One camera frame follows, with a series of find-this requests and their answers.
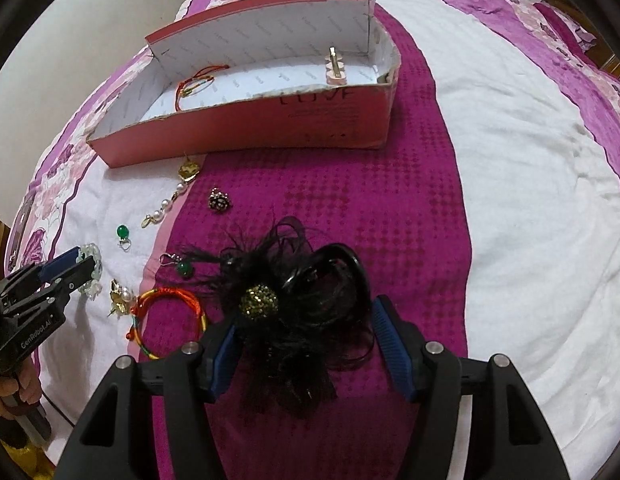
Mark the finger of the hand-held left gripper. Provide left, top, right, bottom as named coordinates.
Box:
left=50, top=256, right=103, bottom=303
left=37, top=246, right=85, bottom=283

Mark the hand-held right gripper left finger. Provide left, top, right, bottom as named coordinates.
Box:
left=52, top=317, right=241, bottom=480

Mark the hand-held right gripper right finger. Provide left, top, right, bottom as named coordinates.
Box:
left=372, top=294, right=573, bottom=480

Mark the pale jade bead bracelet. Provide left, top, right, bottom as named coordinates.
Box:
left=76, top=242, right=104, bottom=301

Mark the black feather hair clip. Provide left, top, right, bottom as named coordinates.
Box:
left=182, top=216, right=375, bottom=418

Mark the red yellow green braided bracelet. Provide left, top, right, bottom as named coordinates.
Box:
left=126, top=287, right=211, bottom=361

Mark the green bead earring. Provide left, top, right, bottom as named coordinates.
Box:
left=160, top=254, right=195, bottom=281

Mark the gold flower pearl chain earring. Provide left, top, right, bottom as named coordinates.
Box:
left=141, top=157, right=201, bottom=228

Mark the pink cardboard box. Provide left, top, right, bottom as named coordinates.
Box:
left=86, top=0, right=401, bottom=168

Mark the person's left hand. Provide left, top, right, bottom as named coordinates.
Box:
left=0, top=374, right=40, bottom=418

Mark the purple white floral blanket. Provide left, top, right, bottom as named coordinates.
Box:
left=4, top=0, right=620, bottom=480

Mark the red string bracelet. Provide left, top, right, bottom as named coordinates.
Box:
left=176, top=63, right=229, bottom=111

